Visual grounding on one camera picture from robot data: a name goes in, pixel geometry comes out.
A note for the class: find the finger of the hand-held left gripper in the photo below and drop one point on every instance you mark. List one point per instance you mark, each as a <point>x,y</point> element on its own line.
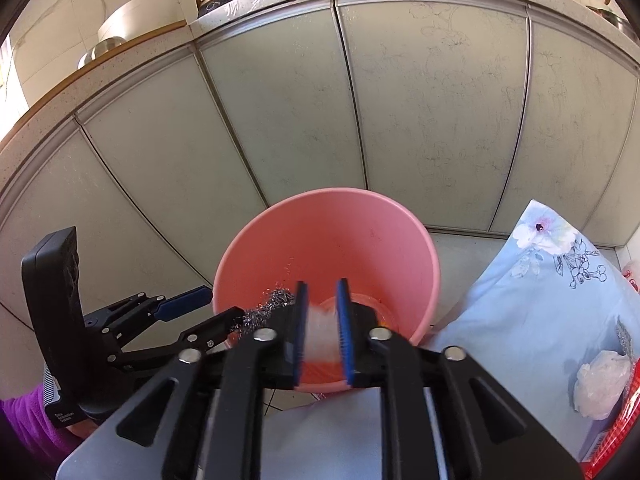
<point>210,332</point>
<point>175,304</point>

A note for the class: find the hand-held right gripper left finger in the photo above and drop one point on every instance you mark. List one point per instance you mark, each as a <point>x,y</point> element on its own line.
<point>300,332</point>

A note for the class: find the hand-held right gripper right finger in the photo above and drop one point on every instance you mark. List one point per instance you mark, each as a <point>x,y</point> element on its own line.
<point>344,332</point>

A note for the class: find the white styrofoam piece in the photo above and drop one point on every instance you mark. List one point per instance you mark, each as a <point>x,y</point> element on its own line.
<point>321,335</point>

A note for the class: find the steel wool scourer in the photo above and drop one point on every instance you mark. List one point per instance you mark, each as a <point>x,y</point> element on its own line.
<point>267,305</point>

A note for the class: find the pink plastic bucket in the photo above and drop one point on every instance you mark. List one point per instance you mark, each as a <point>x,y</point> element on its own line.
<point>330,240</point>

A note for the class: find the pale green cabinet door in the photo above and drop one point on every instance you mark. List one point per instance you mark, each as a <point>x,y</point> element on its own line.
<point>75,210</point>
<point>575,135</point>
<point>175,150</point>
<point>435,100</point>
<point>285,110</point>

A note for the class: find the blue floral cloth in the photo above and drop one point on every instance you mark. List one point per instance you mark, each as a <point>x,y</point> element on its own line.
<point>525,320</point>

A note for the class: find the white plastic bag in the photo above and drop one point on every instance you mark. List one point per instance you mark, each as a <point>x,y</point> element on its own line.
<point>600,385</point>

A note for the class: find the steel bowl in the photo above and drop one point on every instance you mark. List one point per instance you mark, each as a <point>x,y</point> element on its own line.
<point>102,50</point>
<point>615,17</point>

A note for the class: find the white round pot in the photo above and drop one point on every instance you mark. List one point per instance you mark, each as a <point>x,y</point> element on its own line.
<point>145,12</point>

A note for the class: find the red plastic basket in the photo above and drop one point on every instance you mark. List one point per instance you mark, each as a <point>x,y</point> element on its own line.
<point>617,440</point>

